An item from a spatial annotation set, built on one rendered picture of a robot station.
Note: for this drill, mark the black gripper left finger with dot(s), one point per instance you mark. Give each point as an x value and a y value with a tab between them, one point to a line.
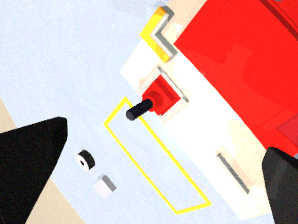
28	156

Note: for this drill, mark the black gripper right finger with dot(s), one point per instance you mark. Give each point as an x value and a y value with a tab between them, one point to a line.
280	172

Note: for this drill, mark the yellow rectangular outline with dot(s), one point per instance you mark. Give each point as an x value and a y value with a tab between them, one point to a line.
119	106

